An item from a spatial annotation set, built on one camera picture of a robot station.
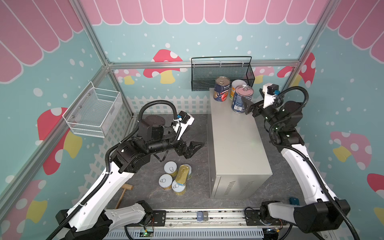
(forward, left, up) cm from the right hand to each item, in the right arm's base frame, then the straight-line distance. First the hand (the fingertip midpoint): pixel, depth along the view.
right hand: (251, 93), depth 65 cm
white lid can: (-17, +40, -39) cm, 58 cm away
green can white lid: (-19, +28, -40) cm, 52 cm away
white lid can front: (-28, +34, -41) cm, 60 cm away
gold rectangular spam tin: (-22, +33, -38) cm, 55 cm away
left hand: (-20, +25, -7) cm, 33 cm away
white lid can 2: (-25, +42, -40) cm, 63 cm away
